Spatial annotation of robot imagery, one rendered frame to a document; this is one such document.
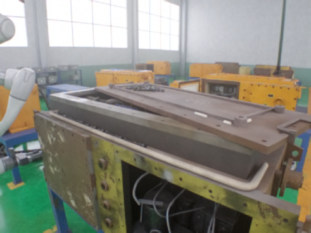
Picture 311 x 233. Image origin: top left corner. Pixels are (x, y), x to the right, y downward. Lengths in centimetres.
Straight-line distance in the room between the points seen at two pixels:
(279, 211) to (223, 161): 20
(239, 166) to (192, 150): 16
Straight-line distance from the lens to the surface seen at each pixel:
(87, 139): 98
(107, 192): 103
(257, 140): 59
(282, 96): 323
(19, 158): 152
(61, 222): 217
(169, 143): 74
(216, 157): 66
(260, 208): 60
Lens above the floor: 157
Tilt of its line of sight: 16 degrees down
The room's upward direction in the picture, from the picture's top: straight up
